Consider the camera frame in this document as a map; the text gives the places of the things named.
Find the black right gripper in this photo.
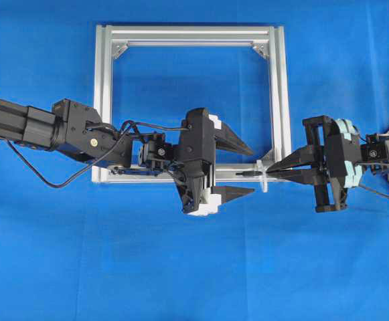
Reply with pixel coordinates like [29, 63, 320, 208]
[269, 116, 363, 213]

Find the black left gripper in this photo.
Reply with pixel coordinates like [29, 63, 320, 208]
[173, 108, 255, 217]

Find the black USB cable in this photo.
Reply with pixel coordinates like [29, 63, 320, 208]
[234, 160, 389, 204]

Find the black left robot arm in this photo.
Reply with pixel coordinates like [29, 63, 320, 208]
[0, 99, 252, 216]

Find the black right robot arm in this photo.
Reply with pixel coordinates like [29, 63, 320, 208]
[266, 116, 389, 213]

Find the white zip tie loop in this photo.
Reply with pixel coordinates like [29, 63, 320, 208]
[256, 160, 268, 193]

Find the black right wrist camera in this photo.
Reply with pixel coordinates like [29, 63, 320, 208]
[362, 134, 389, 173]

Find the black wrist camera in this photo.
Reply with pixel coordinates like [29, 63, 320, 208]
[138, 132, 173, 171]
[362, 134, 389, 173]

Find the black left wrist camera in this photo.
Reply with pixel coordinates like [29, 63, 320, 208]
[138, 132, 173, 171]

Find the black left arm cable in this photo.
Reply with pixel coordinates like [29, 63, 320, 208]
[6, 119, 190, 189]

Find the square aluminium extrusion frame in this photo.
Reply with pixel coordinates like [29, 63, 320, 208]
[94, 25, 292, 183]

